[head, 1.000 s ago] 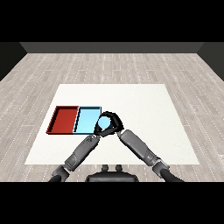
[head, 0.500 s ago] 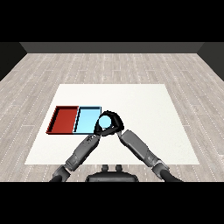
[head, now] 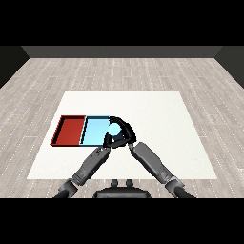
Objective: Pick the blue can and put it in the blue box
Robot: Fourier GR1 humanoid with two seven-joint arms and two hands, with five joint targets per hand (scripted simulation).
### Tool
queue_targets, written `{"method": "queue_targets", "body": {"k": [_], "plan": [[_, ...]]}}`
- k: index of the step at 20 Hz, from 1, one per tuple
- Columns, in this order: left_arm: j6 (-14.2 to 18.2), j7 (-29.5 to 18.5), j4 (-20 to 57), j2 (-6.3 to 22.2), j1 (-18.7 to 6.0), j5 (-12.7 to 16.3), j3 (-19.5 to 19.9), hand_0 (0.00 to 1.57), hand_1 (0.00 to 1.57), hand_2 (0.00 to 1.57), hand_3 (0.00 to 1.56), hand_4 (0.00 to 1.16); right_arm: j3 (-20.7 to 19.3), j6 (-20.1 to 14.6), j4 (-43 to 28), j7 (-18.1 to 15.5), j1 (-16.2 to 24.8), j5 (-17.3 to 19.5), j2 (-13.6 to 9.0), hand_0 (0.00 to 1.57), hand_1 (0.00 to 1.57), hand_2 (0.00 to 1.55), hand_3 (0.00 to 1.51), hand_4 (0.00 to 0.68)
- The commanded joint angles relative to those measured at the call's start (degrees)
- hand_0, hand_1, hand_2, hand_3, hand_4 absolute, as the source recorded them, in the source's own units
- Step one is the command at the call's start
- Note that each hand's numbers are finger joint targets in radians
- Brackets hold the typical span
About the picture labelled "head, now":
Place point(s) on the dark grey robot body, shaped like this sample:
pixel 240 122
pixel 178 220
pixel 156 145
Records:
pixel 122 192

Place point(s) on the red shallow open box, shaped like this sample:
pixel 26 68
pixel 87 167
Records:
pixel 69 131

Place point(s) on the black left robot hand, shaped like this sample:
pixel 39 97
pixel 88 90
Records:
pixel 108 143

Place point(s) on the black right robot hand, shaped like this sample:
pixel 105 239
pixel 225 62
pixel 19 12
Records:
pixel 129 132

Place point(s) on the light blue shallow open box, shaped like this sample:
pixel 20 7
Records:
pixel 94 131

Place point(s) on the small blue can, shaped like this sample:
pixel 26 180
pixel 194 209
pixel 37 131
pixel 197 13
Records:
pixel 113 129

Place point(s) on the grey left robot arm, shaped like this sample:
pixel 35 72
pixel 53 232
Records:
pixel 90 165

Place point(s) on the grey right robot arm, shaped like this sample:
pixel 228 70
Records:
pixel 153 163

